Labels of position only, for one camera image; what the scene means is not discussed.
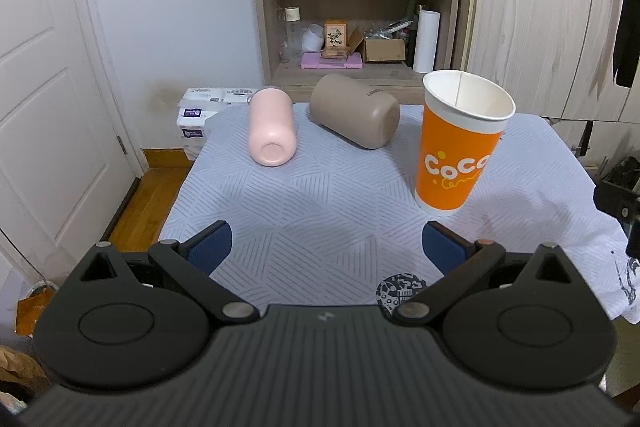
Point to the cardboard box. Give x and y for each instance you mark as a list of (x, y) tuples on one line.
[(384, 51)]

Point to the green bottle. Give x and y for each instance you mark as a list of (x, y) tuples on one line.
[(413, 4)]

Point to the white paper roll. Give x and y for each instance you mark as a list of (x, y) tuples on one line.
[(426, 42)]

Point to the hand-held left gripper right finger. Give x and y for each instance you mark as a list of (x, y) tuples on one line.
[(444, 248)]

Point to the white tissue pack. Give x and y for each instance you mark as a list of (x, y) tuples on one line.
[(192, 124), (220, 97)]

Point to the brown paper bag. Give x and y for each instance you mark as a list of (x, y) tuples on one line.
[(20, 364)]

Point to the white patterned tablecloth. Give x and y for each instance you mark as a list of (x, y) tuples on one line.
[(325, 217)]

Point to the white mug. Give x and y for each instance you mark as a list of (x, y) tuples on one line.
[(312, 39)]

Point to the taupe cup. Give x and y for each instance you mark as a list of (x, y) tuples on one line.
[(350, 112)]

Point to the clear bottle cream cap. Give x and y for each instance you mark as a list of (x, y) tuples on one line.
[(290, 34)]

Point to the white door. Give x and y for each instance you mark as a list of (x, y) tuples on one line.
[(50, 82)]

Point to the orange paper cup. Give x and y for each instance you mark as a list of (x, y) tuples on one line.
[(452, 157)]

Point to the pink flat box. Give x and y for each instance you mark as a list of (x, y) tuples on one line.
[(330, 62)]

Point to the orange bag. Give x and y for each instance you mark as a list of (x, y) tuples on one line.
[(35, 312)]

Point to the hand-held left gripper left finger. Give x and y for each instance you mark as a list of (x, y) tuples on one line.
[(212, 248)]

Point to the wooden flower picture box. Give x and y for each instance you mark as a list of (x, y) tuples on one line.
[(335, 38)]

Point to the pink cup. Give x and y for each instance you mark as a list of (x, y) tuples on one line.
[(270, 127)]

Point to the wooden wardrobe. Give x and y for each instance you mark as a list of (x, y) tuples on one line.
[(550, 32)]

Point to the black hanging garment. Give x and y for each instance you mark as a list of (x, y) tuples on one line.
[(627, 32)]

